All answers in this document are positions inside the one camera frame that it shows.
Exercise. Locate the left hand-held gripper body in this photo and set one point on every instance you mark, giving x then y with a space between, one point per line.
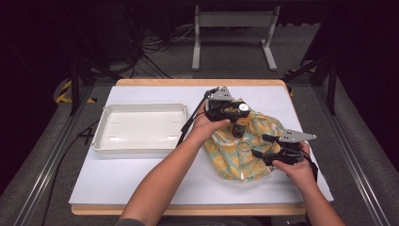
219 105

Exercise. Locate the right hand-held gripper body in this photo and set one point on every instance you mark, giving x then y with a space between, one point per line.
290 147

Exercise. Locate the lemon print cloth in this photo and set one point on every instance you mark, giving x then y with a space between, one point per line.
238 157

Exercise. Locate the person's right hand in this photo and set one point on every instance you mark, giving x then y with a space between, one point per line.
296 171

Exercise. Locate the person's left hand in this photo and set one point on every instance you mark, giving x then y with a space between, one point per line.
205 127

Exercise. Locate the black tripod stand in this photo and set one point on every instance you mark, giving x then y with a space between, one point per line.
81 75
326 78

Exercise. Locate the white plastic tray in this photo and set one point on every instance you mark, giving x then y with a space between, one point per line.
139 127

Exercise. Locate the grey metal stand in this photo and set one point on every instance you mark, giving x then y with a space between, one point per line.
235 19

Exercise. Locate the yellow black floor tape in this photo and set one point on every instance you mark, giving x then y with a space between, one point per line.
67 94

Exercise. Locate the aluminium floor rail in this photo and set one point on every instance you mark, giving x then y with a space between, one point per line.
354 163
47 169

